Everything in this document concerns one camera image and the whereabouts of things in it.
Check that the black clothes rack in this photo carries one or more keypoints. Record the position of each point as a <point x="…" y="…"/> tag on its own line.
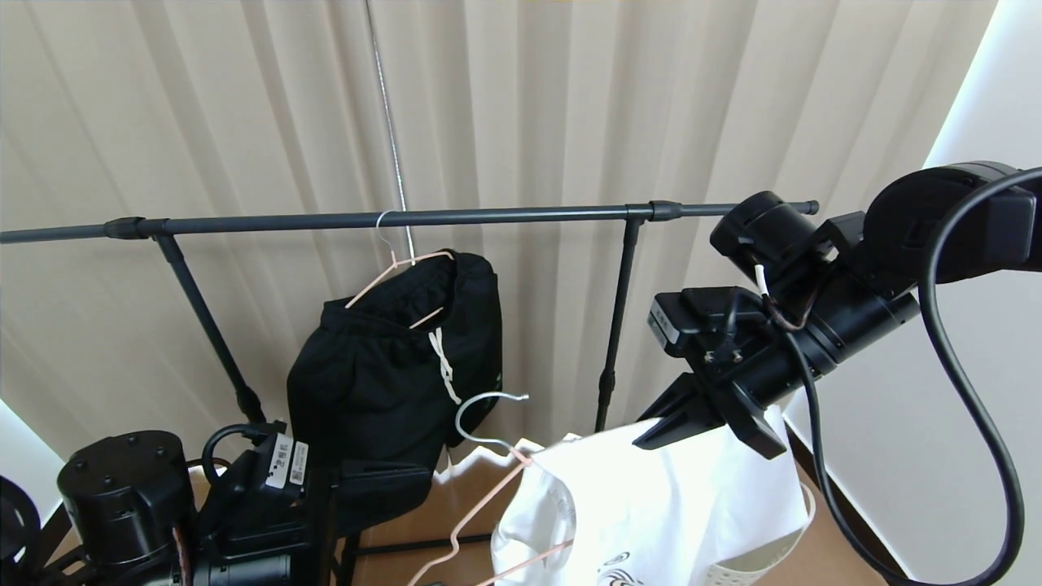
<point x="326" y="220"/>

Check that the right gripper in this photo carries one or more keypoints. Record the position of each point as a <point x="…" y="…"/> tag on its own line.
<point x="847" y="334"/>

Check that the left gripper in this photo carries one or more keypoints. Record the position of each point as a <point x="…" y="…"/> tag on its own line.
<point x="321" y="529"/>

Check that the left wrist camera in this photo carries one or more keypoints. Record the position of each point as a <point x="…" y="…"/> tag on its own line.
<point x="260" y="480"/>

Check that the black shorts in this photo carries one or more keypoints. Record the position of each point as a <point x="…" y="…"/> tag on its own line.
<point x="374" y="391"/>

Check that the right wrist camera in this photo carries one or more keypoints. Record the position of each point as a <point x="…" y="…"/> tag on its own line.
<point x="692" y="317"/>

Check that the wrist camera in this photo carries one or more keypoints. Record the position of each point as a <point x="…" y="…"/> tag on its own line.
<point x="260" y="480"/>
<point x="692" y="317"/>

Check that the pink clothes hanger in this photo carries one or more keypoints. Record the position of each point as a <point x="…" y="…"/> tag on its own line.
<point x="480" y="505"/>
<point x="389" y="273"/>

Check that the white laundry basket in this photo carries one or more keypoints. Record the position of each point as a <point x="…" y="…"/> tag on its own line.
<point x="765" y="557"/>

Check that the white garment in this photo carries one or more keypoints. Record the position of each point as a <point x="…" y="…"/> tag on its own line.
<point x="667" y="505"/>

